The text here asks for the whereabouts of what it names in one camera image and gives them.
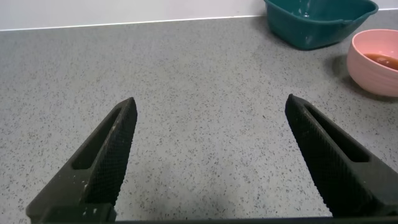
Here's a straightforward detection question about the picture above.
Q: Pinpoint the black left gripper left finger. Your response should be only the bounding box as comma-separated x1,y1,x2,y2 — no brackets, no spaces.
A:
25,97,138,222

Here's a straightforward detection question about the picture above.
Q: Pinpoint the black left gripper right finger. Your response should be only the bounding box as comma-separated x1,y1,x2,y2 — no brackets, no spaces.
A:
285,93,398,218

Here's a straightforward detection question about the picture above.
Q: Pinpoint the brown tea liquid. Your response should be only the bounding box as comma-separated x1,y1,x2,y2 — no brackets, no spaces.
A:
363,53,398,71

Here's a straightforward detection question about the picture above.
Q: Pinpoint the pink bowl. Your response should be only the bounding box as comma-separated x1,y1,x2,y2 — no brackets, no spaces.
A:
346,29,398,98

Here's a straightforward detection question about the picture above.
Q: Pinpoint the teal square plastic tub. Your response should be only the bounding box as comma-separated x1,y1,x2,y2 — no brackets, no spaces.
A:
264,0,379,51

